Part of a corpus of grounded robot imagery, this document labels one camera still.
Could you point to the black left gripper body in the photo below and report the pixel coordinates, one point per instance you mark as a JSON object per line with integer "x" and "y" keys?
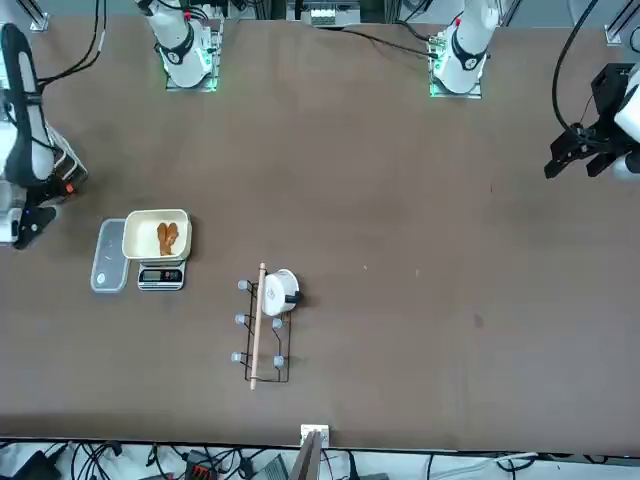
{"x": 610, "y": 90}

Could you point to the grey power adapter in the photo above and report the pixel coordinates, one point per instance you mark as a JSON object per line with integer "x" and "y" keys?
{"x": 274, "y": 469}

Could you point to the aluminium corner bracket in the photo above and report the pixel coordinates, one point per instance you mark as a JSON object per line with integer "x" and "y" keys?
{"x": 612, "y": 35}
{"x": 39, "y": 25}

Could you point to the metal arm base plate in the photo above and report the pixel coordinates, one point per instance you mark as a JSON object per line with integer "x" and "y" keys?
{"x": 192, "y": 89}
{"x": 452, "y": 95}

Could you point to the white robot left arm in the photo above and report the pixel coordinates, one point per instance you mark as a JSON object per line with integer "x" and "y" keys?
{"x": 467, "y": 55}

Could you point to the white digital kitchen scale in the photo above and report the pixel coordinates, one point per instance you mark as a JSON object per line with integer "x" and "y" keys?
{"x": 160, "y": 276}

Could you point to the black power adapter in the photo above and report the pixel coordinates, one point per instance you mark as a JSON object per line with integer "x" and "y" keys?
{"x": 32, "y": 467}

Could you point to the brown stand pole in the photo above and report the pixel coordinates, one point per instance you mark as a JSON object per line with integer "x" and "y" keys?
{"x": 307, "y": 462}

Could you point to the black device red buttons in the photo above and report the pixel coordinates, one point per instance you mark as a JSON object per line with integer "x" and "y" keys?
{"x": 200, "y": 470}

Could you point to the white table edge bracket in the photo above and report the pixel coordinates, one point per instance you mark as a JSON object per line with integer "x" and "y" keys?
{"x": 322, "y": 430}

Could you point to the translucent container lid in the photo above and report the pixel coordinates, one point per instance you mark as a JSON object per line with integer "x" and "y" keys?
{"x": 107, "y": 260}

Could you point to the brown toy bread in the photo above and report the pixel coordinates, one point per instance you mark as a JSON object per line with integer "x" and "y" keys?
{"x": 167, "y": 240}

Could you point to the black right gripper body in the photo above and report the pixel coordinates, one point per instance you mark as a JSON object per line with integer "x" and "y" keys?
{"x": 47, "y": 196}

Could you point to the cream plastic tray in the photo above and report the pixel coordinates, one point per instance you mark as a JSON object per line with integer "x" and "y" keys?
{"x": 142, "y": 240}

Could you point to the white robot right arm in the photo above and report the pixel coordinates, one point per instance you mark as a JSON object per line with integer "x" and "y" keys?
{"x": 180, "y": 55}

